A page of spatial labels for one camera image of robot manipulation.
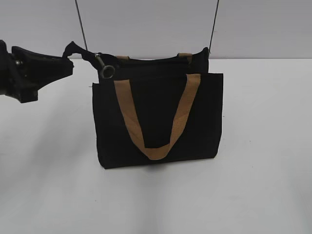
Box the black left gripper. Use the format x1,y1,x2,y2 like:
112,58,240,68
0,40,74,103

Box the silver zipper pull with ring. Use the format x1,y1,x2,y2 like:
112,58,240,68
95,53,116,79

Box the black canvas tote bag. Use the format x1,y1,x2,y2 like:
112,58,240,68
63,42,223,169

